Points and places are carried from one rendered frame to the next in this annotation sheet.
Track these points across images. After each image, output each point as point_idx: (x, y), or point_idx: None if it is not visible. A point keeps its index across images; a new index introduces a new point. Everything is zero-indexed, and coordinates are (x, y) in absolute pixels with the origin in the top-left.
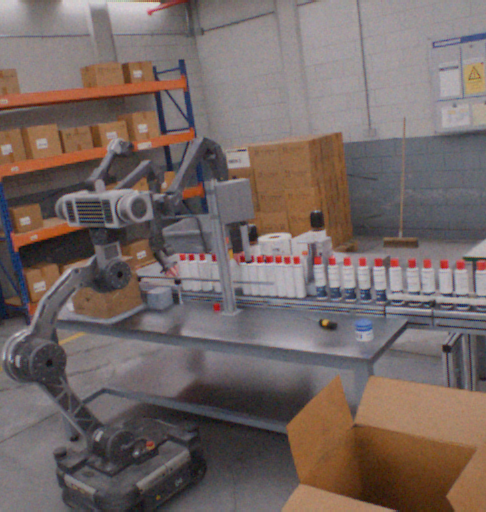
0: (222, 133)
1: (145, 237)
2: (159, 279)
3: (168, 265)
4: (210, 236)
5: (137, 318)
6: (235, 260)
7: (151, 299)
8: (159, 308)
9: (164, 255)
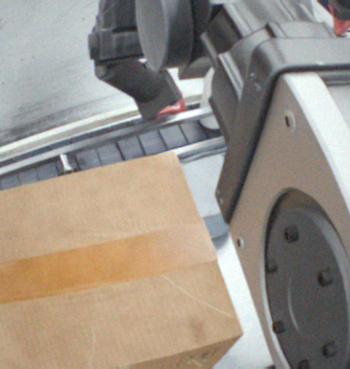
0: None
1: None
2: (71, 126)
3: (174, 87)
4: None
5: (246, 307)
6: (342, 29)
7: (206, 226)
8: (228, 231)
9: (139, 61)
